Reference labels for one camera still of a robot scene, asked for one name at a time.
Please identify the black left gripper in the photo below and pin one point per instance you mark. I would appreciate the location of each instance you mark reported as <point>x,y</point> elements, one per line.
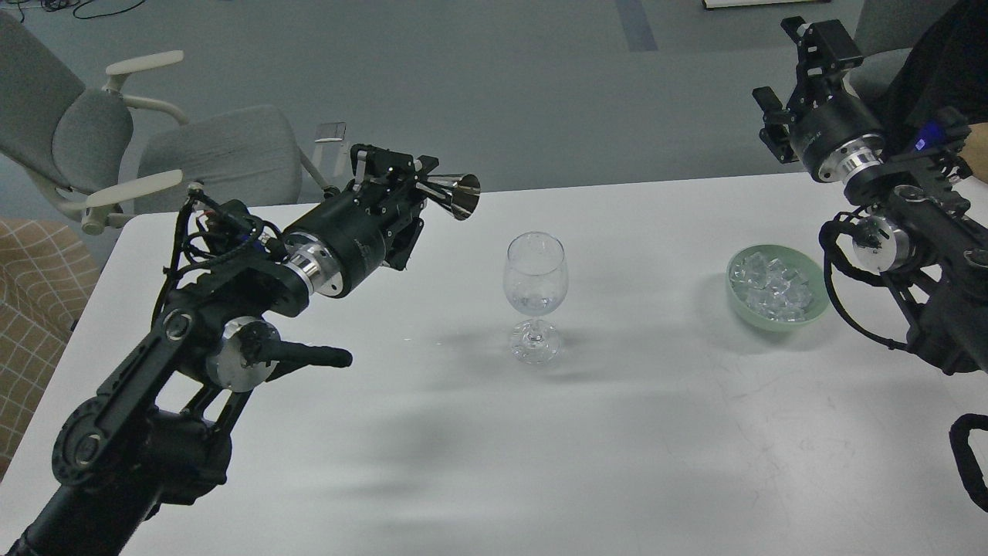
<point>367,227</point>

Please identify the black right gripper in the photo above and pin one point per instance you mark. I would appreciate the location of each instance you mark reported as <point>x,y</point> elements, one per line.
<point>838,139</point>

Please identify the steel double jigger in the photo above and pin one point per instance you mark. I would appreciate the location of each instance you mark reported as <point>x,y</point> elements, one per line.
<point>458,194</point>

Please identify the green bowl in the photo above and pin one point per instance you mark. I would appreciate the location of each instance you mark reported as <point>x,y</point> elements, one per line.
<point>821,303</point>

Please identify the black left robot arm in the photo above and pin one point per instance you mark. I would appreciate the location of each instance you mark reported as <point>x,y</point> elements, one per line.
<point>159,428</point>

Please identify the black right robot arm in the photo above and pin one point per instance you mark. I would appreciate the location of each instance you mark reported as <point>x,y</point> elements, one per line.
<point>909,232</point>

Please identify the clear wine glass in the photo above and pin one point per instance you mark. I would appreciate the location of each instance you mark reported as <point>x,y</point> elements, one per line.
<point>535,283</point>

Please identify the clear ice cubes pile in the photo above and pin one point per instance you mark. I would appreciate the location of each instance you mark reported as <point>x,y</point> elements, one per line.
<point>771,286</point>

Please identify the grey chair at right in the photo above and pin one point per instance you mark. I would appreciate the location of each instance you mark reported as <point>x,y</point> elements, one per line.
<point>885,34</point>

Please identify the person in black shirt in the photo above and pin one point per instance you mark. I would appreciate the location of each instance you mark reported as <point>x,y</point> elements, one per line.
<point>947,68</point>

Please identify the grey office chair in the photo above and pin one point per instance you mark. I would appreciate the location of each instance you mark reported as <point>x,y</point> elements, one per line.
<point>89,150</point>

